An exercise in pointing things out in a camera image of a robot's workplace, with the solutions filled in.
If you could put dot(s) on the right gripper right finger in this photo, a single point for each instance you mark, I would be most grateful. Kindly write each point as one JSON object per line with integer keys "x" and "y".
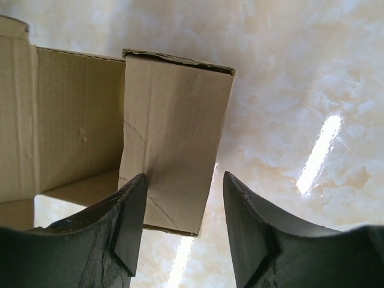
{"x": 271, "y": 247}

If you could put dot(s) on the brown cardboard express box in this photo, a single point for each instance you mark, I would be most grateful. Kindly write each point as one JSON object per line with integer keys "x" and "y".
{"x": 76, "y": 127}

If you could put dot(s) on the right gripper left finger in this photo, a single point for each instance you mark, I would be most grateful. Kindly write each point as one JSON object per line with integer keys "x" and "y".
{"x": 96, "y": 247}

